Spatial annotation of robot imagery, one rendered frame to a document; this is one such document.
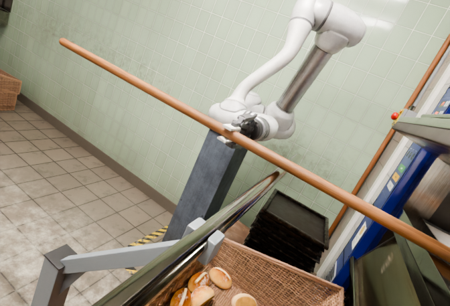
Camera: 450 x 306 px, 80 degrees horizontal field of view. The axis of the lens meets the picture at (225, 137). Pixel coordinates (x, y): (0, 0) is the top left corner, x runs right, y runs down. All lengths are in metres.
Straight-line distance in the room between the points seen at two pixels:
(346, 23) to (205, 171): 1.02
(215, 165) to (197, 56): 1.01
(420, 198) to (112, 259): 0.89
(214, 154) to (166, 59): 1.13
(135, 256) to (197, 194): 1.23
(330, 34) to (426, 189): 0.69
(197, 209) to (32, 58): 2.75
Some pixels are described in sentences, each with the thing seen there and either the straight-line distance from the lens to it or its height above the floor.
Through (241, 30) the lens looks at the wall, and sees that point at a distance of 2.13.
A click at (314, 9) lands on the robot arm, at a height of 1.70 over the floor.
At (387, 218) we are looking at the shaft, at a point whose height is 1.20.
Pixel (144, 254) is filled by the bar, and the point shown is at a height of 1.08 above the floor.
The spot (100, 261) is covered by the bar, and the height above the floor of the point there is 1.02.
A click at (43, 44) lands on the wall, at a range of 3.65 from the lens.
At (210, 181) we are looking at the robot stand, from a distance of 1.59.
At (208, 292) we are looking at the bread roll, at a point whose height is 0.65.
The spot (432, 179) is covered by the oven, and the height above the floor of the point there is 1.30.
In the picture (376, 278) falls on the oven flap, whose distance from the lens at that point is 0.95.
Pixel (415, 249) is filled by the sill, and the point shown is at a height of 1.16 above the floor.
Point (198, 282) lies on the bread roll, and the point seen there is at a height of 0.64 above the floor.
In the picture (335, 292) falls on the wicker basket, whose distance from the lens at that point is 1.12.
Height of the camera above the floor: 1.38
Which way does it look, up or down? 15 degrees down
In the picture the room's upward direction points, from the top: 24 degrees clockwise
